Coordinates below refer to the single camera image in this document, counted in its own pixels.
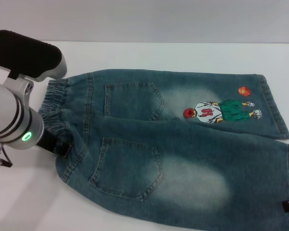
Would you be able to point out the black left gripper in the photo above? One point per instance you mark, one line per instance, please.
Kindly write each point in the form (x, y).
(47, 142)

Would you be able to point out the blue denim shorts with cartoon print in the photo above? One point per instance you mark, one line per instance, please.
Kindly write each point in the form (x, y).
(171, 156)

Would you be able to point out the left wrist camera black silver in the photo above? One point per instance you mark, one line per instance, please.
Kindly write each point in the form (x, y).
(24, 53)

